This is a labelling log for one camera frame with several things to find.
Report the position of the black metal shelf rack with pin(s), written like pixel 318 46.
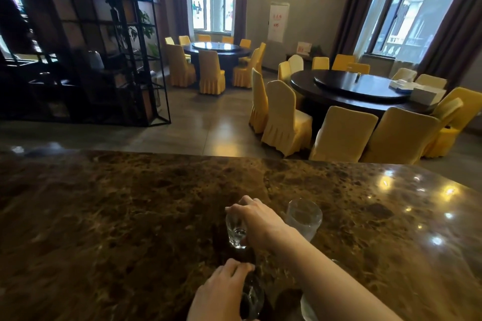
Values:
pixel 94 50

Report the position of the person's left fingers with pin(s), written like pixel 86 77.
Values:
pixel 231 269

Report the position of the clear drinking glass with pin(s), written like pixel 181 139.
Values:
pixel 304 217
pixel 308 311

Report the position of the group of yellow covered chairs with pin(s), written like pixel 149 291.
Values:
pixel 211 72
pixel 286 121

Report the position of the dark round turntable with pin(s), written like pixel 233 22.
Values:
pixel 357 85

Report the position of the person's right fingers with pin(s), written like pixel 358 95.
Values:
pixel 244 211

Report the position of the large window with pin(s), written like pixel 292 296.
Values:
pixel 405 8

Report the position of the white wall poster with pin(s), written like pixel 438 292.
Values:
pixel 278 21

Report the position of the person's left hand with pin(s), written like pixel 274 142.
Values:
pixel 218 294

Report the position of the green leafy plant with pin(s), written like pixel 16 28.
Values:
pixel 130 19

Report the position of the person's right hand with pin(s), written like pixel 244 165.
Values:
pixel 265 225

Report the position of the person's right forearm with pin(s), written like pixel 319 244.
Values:
pixel 331 283

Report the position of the round dark dining table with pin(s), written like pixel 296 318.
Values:
pixel 226 55
pixel 331 97

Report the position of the glass round turntable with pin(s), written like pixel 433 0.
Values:
pixel 216 46

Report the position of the white vase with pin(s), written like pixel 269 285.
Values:
pixel 96 61

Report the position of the small clear shot glass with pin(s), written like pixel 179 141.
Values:
pixel 236 236

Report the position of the flat white box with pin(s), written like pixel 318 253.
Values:
pixel 403 85

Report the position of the white cardboard box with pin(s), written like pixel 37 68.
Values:
pixel 427 95

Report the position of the sheer white curtain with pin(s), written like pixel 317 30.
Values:
pixel 433 19

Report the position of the small white sign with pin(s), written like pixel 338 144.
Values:
pixel 304 48

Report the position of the dark glass bottle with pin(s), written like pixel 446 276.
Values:
pixel 251 300

